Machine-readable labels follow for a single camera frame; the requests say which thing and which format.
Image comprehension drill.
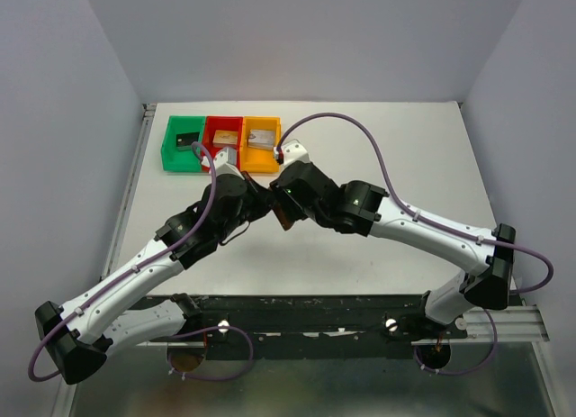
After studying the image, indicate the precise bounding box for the right white knob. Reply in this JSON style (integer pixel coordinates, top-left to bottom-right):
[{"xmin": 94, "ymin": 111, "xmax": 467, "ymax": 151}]
[{"xmin": 384, "ymin": 318, "xmax": 398, "ymax": 332}]

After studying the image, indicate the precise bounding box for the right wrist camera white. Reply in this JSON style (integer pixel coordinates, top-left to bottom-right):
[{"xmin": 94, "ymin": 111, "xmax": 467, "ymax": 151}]
[{"xmin": 273, "ymin": 140, "xmax": 310, "ymax": 167}]

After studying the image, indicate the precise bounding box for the silver card stack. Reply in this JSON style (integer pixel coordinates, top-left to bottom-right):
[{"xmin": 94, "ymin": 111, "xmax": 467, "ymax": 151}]
[{"xmin": 247, "ymin": 129, "xmax": 275, "ymax": 150}]

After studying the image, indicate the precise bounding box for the tan card stack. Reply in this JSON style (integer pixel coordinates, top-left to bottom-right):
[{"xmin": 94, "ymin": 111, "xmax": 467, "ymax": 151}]
[{"xmin": 212, "ymin": 130, "xmax": 239, "ymax": 149}]

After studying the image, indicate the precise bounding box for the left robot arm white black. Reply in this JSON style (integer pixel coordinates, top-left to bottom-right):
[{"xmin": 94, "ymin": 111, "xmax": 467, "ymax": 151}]
[{"xmin": 35, "ymin": 172, "xmax": 274, "ymax": 385}]

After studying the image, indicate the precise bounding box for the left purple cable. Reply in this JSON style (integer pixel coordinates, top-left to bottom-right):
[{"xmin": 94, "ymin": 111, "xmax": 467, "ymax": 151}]
[{"xmin": 27, "ymin": 141, "xmax": 256, "ymax": 383}]

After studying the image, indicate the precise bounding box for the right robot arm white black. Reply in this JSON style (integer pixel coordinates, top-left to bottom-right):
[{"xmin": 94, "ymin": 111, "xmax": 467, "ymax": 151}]
[{"xmin": 270, "ymin": 161, "xmax": 515, "ymax": 338}]

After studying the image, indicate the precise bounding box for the purple cable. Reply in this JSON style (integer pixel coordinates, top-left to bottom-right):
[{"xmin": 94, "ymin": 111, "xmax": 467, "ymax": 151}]
[
  {"xmin": 274, "ymin": 113, "xmax": 555, "ymax": 376},
  {"xmin": 27, "ymin": 141, "xmax": 256, "ymax": 383}
]

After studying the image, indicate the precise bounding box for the left white knob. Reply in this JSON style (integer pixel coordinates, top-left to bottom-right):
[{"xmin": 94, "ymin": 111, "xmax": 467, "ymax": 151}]
[{"xmin": 217, "ymin": 320, "xmax": 230, "ymax": 334}]

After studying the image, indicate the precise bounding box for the red plastic bin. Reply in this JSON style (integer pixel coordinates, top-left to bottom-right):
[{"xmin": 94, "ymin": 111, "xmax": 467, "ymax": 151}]
[{"xmin": 202, "ymin": 115, "xmax": 244, "ymax": 168}]

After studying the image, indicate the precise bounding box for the aluminium frame rail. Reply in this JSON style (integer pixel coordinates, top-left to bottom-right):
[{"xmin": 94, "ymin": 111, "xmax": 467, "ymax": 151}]
[{"xmin": 52, "ymin": 102, "xmax": 553, "ymax": 416}]

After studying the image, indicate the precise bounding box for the white knob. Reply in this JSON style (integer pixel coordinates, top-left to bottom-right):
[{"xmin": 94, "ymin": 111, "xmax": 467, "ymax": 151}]
[
  {"xmin": 217, "ymin": 320, "xmax": 230, "ymax": 334},
  {"xmin": 384, "ymin": 318, "xmax": 398, "ymax": 332}
]

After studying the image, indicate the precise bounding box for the brown leather card holder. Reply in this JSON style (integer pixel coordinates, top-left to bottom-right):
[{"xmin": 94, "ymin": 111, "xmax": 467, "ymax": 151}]
[{"xmin": 272, "ymin": 189, "xmax": 306, "ymax": 231}]

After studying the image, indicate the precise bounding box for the green plastic bin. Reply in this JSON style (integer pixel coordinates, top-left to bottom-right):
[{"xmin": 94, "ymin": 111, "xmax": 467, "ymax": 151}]
[{"xmin": 161, "ymin": 115, "xmax": 206, "ymax": 173}]

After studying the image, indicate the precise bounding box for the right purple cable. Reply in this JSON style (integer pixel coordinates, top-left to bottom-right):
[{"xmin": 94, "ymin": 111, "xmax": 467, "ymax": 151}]
[{"xmin": 274, "ymin": 113, "xmax": 555, "ymax": 376}]

